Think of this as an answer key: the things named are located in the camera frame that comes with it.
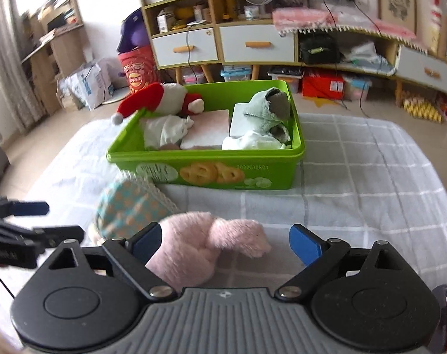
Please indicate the wooden desk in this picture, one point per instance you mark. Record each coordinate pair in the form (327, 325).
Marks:
(58, 38)

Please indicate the long wooden tv stand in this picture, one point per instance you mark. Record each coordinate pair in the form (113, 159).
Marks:
(387, 56)

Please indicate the white crumpled cloth right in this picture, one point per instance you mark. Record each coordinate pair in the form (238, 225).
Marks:
(252, 141)

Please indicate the green plastic bin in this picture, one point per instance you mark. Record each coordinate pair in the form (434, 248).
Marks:
(214, 169)

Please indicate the black bag on shelf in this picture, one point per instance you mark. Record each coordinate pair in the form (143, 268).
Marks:
(317, 49)

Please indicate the doll with checked dress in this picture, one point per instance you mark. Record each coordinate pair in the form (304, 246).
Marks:
(129, 204)

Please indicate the grey checked tablecloth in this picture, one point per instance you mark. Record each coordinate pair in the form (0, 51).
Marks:
(359, 180)

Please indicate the pink table runner cloth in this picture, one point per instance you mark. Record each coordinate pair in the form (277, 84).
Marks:
(301, 18)

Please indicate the red cardboard box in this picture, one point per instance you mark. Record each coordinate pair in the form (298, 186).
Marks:
(322, 84)

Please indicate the cartoon girl picture frame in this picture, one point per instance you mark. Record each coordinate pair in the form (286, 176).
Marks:
(402, 13)

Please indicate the pink sponge block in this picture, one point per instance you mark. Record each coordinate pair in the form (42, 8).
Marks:
(208, 131)

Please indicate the white crumpled cloth left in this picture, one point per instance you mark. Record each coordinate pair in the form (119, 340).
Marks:
(165, 133)

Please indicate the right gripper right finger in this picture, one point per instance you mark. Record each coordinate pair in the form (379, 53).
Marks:
(322, 261)

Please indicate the yellow egg tray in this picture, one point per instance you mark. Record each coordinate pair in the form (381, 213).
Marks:
(422, 109)

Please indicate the clear storage box blue lid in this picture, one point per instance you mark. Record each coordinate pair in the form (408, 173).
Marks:
(236, 72)

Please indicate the white paper bag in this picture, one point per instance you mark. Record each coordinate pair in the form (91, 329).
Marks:
(91, 85)

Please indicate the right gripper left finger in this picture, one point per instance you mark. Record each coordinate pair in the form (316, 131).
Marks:
(131, 255)

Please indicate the red printed bucket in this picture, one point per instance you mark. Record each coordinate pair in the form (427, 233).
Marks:
(139, 67)

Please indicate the wooden shelf cabinet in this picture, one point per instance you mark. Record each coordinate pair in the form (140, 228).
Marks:
(201, 34)

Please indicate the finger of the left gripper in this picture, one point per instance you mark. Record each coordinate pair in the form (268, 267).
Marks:
(29, 208)
(54, 236)

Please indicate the santa hat plush toy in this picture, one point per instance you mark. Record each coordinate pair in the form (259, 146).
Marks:
(161, 99)

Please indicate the white crumpled cloth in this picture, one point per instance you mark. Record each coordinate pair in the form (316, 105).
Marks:
(165, 133)
(252, 141)

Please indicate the green grey plush toy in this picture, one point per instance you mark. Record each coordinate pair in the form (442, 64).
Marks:
(268, 112)

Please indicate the pink plush toy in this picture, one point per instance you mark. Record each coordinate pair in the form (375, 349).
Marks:
(192, 243)

